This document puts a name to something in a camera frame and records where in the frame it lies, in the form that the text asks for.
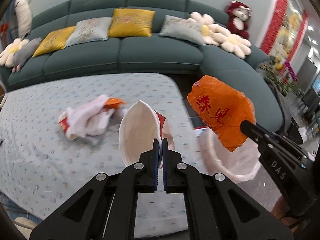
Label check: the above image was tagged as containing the potted flower plant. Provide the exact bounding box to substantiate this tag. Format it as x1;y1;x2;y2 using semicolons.
256;56;298;96

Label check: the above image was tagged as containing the white flower pillow inner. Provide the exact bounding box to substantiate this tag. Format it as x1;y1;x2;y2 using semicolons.
190;12;229;46

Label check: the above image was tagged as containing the white flower pillow outer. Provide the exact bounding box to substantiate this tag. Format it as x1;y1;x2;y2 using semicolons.
213;27;252;59

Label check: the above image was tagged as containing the white flower pillow left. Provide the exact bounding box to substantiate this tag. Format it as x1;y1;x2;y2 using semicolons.
0;38;29;68

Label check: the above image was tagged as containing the red white plush monkey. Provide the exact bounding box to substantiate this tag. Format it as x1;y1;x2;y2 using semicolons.
226;1;252;39

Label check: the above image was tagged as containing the yellow cushion left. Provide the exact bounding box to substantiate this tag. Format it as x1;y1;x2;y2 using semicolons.
33;26;76;57

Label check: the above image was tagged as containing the white paper cup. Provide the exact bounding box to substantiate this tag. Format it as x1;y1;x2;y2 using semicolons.
118;100;175;166

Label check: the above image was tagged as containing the floral light blue tablecloth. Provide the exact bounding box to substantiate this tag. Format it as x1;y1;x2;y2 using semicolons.
1;73;205;223

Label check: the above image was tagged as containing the dark green sectional sofa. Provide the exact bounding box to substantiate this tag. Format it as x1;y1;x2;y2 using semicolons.
1;0;284;132

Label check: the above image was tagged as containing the orange plastic bag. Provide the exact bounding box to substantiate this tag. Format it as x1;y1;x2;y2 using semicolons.
187;75;257;152

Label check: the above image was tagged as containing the grey cushion left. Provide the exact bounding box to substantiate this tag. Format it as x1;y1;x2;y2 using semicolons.
66;17;112;47

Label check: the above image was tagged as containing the white lined trash bin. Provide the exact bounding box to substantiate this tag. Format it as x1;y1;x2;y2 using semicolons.
199;128;261;184

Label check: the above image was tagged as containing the red gold wall decoration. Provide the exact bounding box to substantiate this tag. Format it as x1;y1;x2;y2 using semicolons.
260;0;309;62

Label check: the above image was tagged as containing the grey plush toy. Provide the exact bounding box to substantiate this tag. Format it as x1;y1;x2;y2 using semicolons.
12;37;42;73

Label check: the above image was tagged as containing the grey cushion right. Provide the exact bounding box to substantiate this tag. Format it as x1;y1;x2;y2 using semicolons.
159;15;205;46

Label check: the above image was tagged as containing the yellow cushion centre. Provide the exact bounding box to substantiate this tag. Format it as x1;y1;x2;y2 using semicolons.
108;8;155;37

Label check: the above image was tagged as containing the grey cushion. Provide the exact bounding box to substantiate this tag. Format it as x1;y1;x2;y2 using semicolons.
66;17;112;47
159;15;205;46

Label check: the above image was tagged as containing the yellow cushion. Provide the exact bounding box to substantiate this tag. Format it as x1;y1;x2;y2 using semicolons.
33;26;76;57
108;8;155;37

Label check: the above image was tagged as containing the white tissue pile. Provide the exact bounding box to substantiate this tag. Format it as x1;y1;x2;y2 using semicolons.
58;94;126;145

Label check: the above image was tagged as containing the white penguin plush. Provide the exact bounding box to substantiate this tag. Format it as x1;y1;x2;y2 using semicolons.
15;0;33;38

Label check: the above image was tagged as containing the white flower pillow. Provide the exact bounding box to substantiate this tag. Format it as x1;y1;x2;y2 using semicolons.
190;12;229;46
213;27;252;59
0;38;29;68

